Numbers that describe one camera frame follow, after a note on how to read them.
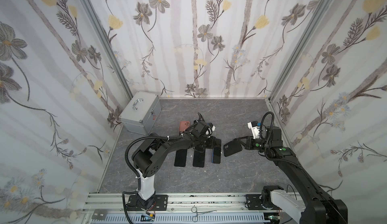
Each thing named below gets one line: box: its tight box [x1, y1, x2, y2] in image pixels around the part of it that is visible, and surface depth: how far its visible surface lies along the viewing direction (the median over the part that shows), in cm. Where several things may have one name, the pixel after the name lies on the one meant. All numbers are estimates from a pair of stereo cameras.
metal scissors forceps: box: [190, 206, 218, 223], surface depth 73 cm
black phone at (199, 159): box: [192, 148, 206, 168], surface depth 90 cm
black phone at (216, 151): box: [211, 137, 222, 164], surface depth 88 cm
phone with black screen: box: [174, 148, 188, 167], surface depth 90 cm
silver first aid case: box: [118, 91, 162, 136], surface depth 95 cm
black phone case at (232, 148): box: [223, 138, 243, 157], surface depth 90 cm
